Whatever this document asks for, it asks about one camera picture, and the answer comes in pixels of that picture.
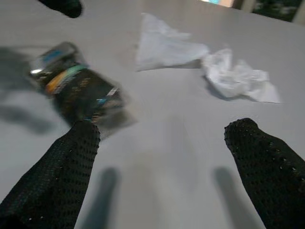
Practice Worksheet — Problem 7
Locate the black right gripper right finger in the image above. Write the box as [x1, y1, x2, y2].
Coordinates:
[224, 117, 305, 229]

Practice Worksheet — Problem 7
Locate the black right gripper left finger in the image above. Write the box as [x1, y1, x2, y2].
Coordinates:
[0, 120, 101, 229]

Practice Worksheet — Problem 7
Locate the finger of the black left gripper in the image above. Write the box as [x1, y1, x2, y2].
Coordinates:
[39, 0, 83, 19]

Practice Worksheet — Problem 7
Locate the black shiny snack wrapper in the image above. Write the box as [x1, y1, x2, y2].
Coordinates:
[29, 41, 139, 139]

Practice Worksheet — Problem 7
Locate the crumpled white paper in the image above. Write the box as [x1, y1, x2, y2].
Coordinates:
[202, 48, 282, 104]

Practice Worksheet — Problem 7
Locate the flat white tissue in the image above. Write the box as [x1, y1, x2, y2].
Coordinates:
[135, 12, 211, 72]

